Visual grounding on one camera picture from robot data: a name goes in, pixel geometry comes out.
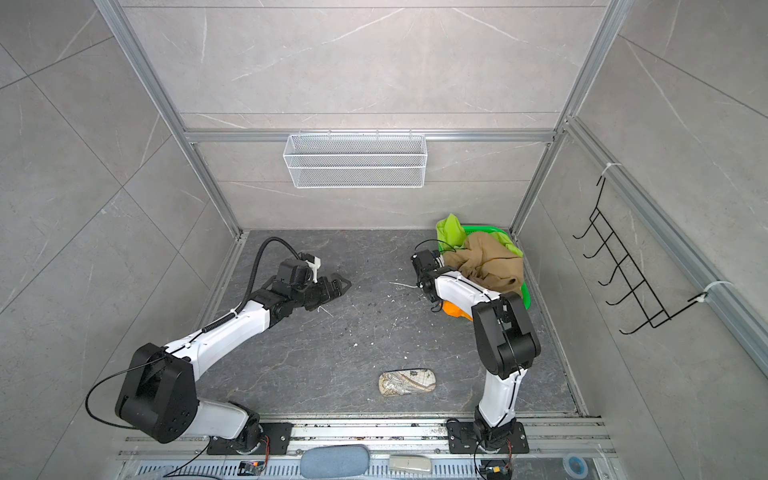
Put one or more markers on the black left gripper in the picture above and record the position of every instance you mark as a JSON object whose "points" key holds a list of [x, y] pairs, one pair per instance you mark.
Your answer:
{"points": [[328, 292]]}

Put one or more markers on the blue tape roll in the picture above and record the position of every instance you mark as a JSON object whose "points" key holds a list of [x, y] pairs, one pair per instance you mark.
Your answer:
{"points": [[575, 467]]}

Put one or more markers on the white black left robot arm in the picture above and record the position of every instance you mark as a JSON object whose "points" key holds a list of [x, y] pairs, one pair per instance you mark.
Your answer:
{"points": [[159, 396]]}

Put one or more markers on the small electronics board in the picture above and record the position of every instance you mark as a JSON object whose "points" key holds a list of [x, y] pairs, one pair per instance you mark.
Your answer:
{"points": [[251, 468]]}

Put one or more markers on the white wire mesh basket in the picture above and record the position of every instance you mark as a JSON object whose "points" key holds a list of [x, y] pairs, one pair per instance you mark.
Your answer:
{"points": [[364, 160]]}

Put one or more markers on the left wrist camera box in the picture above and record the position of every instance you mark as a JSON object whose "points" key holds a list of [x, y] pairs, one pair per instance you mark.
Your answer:
{"points": [[295, 273]]}

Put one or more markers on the tan khaki shorts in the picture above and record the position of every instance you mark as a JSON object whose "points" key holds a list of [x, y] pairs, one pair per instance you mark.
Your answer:
{"points": [[487, 263]]}

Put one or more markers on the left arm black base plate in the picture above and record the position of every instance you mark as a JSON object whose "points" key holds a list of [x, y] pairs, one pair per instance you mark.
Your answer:
{"points": [[272, 438]]}

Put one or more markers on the lime green shorts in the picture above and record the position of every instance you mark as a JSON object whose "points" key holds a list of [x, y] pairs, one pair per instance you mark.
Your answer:
{"points": [[452, 233]]}

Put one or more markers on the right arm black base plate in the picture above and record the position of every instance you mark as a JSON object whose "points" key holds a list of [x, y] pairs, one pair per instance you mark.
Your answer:
{"points": [[476, 436]]}

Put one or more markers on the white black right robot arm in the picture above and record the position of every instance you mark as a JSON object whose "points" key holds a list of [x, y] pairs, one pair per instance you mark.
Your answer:
{"points": [[507, 345]]}

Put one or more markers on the orange shorts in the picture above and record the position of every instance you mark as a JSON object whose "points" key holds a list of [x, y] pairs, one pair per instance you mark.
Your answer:
{"points": [[452, 310]]}

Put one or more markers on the blue grey oval pad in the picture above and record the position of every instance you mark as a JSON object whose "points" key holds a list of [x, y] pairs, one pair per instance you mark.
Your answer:
{"points": [[334, 462]]}

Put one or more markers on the patterned folded cloth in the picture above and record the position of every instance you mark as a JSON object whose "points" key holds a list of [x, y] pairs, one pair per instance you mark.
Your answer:
{"points": [[405, 382]]}

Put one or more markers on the black wire hook rack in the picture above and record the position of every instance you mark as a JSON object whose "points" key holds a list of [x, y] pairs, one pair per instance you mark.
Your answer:
{"points": [[625, 268]]}

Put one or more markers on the green plastic basket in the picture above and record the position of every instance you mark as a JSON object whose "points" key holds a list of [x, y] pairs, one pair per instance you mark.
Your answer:
{"points": [[495, 262]]}

